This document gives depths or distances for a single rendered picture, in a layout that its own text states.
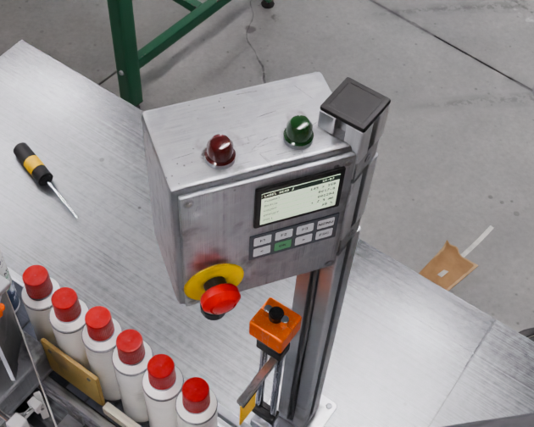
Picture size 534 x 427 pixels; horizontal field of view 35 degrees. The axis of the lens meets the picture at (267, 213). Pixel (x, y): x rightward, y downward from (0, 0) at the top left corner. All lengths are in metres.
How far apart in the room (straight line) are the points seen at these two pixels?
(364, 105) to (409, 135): 2.01
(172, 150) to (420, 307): 0.77
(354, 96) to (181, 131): 0.15
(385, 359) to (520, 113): 1.68
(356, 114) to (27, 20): 2.45
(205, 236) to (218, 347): 0.60
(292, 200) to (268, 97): 0.09
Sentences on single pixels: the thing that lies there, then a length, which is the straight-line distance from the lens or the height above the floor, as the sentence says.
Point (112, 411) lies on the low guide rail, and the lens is 1.22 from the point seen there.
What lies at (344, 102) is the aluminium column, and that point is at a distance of 0.73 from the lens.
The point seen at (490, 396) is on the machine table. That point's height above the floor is 0.83.
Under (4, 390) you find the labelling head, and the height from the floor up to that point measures 0.94.
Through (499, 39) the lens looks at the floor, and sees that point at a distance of 3.14.
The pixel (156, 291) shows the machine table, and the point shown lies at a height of 0.83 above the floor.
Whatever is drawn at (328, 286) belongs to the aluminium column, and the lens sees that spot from 0.92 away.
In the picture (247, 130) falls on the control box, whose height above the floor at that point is 1.47.
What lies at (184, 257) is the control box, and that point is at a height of 1.38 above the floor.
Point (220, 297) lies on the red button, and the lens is 0.79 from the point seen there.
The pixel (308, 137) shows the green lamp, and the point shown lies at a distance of 0.72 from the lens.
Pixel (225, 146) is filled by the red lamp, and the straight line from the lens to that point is 0.70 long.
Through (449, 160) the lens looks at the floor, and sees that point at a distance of 2.71.
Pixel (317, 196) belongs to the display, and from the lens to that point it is 0.75.
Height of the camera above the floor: 2.03
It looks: 54 degrees down
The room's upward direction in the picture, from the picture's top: 4 degrees clockwise
